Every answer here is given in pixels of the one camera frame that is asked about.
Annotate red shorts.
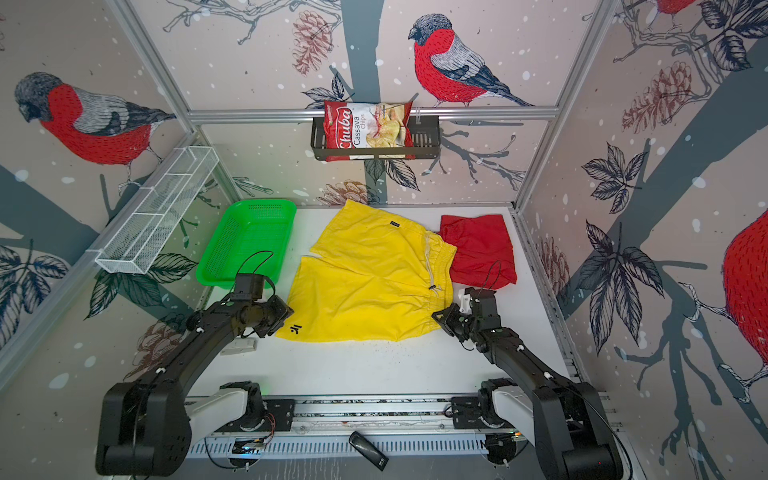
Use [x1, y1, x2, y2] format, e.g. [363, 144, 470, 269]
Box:
[439, 214, 518, 290]

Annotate yellow shorts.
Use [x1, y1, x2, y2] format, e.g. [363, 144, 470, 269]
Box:
[276, 201, 457, 343]

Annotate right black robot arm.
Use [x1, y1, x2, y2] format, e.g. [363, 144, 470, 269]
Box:
[432, 288, 626, 479]

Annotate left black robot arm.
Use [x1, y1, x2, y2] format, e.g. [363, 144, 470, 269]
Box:
[95, 273, 293, 477]

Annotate green plastic tray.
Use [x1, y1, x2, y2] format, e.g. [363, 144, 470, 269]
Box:
[196, 199, 297, 289]

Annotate black remote-like device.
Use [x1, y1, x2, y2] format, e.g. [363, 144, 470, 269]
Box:
[348, 431, 389, 471]

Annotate red cassava chips bag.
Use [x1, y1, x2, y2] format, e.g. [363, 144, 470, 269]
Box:
[323, 101, 413, 149]

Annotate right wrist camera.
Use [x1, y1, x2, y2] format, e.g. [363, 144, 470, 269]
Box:
[457, 288, 474, 311]

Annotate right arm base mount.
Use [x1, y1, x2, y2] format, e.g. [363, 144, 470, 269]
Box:
[443, 378, 534, 436]

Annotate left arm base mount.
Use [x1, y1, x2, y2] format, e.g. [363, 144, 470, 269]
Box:
[216, 381, 296, 433]

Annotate aluminium rail base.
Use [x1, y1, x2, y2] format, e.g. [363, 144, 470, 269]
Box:
[122, 392, 619, 460]

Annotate white wire mesh basket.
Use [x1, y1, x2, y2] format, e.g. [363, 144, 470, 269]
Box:
[95, 146, 219, 274]

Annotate black wall basket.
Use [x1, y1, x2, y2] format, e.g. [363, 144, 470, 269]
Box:
[310, 116, 441, 161]

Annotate horizontal aluminium frame bar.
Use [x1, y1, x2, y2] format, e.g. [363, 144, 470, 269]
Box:
[187, 106, 560, 125]

